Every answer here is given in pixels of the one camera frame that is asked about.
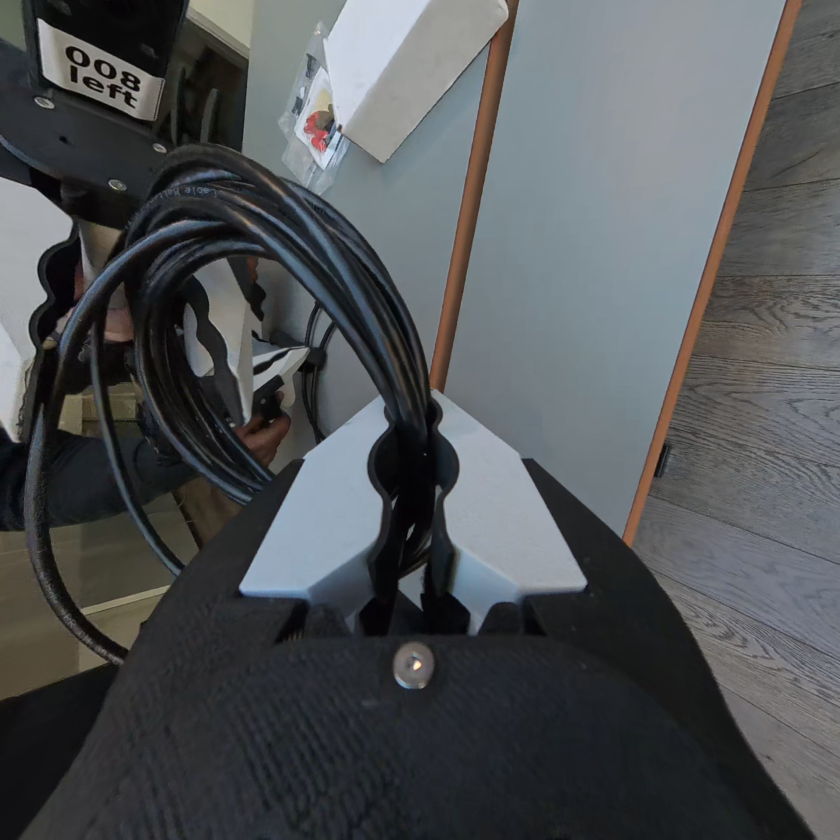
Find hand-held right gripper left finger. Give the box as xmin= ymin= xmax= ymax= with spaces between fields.
xmin=239 ymin=397 xmax=395 ymax=637

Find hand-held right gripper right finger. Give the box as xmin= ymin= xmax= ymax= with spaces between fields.
xmin=427 ymin=390 xmax=588 ymax=636

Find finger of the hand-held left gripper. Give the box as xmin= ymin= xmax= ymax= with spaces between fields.
xmin=0 ymin=177 xmax=80 ymax=442
xmin=182 ymin=259 xmax=266 ymax=427

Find long black cable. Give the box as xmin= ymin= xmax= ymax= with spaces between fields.
xmin=23 ymin=144 xmax=437 ymax=667

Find grey desk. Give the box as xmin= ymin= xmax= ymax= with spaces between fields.
xmin=243 ymin=0 xmax=805 ymax=634

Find person's left hand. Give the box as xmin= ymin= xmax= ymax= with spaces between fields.
xmin=71 ymin=262 xmax=135 ymax=345

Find small clear bag red parts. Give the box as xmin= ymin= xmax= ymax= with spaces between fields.
xmin=279 ymin=23 xmax=352 ymax=194

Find white cardboard box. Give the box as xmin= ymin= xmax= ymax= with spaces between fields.
xmin=323 ymin=0 xmax=509 ymax=164

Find person's dark clothing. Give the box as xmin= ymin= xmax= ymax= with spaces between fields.
xmin=0 ymin=663 xmax=122 ymax=840

